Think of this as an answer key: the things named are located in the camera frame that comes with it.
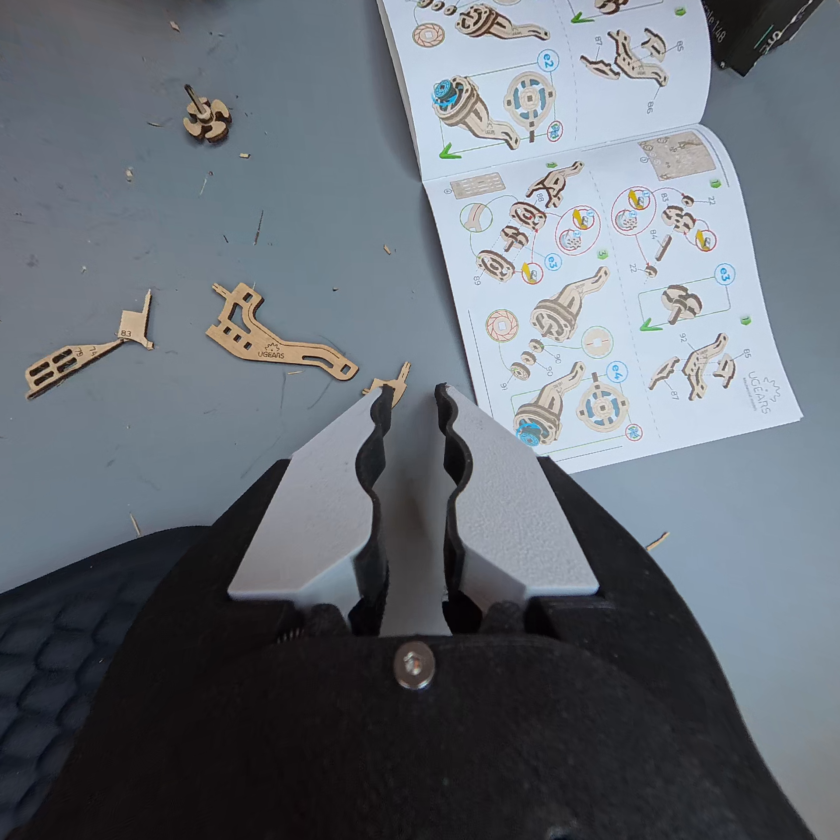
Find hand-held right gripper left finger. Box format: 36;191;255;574
226;384;396;637

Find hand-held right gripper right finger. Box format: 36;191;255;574
433;384;601;637

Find small curved wooden part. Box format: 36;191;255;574
363;361;413;411

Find long wooden bracket part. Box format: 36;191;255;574
205;282;360;382

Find black teal model kit box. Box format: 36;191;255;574
710;0;840;77

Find black textured wrist rest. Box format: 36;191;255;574
0;525;217;840

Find white illustrated instruction booklet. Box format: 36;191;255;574
375;0;805;475

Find wooden slotted bracket piece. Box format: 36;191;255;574
24;289;156;403

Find wooden propeller with axle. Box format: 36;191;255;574
182;84;234;145

